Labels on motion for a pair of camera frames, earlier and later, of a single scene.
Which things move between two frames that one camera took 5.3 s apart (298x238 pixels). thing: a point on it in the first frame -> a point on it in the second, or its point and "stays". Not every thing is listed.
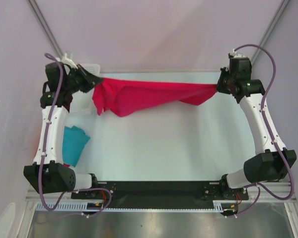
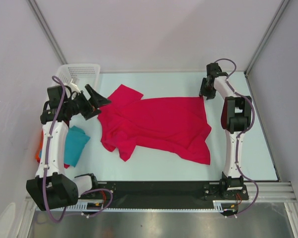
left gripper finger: x=92 y=80 -> x=97 y=99
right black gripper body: x=224 y=83 -> x=207 y=89
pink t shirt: x=121 y=97 -> x=177 y=126
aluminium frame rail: x=276 y=192 stays
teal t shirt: x=74 y=141 stays
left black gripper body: x=75 y=82 -> x=79 y=104
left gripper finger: x=85 y=72 -> x=91 y=91
